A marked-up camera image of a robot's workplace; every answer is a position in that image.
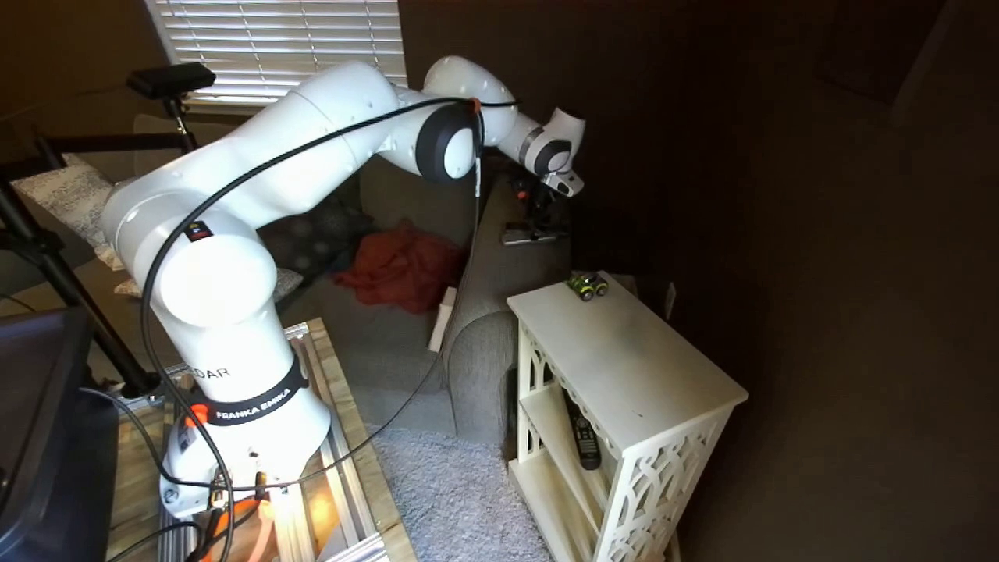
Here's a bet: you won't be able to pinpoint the red blanket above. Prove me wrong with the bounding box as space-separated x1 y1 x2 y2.
335 222 465 311

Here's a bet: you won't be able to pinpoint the white side table stand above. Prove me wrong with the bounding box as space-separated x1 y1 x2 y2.
510 274 750 562

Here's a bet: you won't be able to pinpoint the white window blinds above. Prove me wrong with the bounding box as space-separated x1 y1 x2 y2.
145 0 407 109

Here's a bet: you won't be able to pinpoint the black monitor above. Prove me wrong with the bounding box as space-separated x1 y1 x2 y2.
0 308 115 562

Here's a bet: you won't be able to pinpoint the grey remote control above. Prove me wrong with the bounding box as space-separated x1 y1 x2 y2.
501 227 559 247

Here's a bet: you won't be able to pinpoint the black remote on shelf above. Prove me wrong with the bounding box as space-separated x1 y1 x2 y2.
563 389 603 470

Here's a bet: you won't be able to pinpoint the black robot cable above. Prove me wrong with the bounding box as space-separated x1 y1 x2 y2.
137 95 526 503

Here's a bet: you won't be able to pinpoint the black camera tripod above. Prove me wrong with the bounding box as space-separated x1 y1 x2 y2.
0 60 219 399

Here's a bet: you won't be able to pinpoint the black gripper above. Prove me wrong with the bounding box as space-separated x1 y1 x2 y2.
514 179 568 230

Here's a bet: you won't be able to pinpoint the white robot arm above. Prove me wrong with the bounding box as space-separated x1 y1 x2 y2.
100 56 587 517

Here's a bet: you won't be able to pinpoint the small green toy car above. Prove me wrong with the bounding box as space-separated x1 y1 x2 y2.
568 273 606 301

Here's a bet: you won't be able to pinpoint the grey sofa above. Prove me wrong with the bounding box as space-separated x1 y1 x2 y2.
265 172 573 455

